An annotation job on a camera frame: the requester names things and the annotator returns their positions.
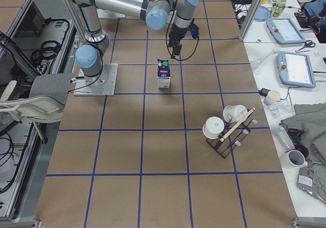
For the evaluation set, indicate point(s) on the black power adapter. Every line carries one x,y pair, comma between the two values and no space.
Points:
264,92

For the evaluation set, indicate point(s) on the green glass jar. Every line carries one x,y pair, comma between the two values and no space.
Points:
278,7

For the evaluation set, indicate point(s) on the lower teach pendant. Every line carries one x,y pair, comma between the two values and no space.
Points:
295,69

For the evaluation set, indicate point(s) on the aluminium frame post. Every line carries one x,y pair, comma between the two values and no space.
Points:
249,19

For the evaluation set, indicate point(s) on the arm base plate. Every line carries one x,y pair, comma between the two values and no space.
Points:
105,85
107,14

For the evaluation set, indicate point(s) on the grey office chair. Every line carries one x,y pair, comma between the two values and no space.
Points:
46,101

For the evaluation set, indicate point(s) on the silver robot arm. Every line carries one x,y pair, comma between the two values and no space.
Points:
176,14

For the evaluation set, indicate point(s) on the white plastic spoon tool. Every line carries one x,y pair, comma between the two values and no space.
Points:
256,63

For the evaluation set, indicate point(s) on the clear plastic bottle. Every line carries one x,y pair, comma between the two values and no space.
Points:
283,139

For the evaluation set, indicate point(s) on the cream lavender cup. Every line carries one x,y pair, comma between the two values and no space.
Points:
272,97

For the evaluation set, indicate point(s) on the light blue bowl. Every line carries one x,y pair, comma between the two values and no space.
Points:
262,14

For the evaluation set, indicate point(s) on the black scissors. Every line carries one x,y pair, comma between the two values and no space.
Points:
307,44

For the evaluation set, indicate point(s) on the teach pendant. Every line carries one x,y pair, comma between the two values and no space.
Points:
295,69
285,31

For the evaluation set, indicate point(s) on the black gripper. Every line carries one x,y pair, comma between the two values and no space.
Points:
178,32

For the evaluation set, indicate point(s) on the white mug grey interior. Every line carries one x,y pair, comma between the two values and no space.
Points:
296,159

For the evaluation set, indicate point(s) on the upper teach pendant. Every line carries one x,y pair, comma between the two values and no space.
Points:
285,31

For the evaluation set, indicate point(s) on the blue white milk carton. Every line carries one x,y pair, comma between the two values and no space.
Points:
163,73

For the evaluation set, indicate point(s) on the white mug on rack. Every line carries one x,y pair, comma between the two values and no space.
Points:
213,127
234,113

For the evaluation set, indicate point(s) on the black wire mug rack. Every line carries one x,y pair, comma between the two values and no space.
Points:
233,134

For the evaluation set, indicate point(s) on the grey cloth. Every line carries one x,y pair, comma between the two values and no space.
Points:
311,120

